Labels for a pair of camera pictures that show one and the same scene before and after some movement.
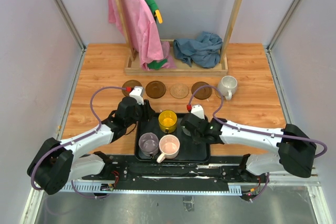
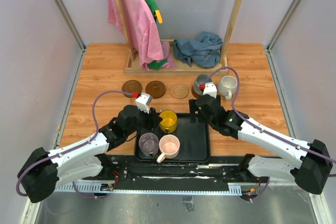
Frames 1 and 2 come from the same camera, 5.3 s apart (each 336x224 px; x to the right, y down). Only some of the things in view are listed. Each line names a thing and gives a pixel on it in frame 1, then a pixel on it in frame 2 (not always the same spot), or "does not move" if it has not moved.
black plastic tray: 189,152 does not move
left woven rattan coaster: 179,91 does not move
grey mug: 186,131 to 199,80
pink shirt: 142,25 does not move
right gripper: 196,140 to 193,108
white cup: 227,86 does not move
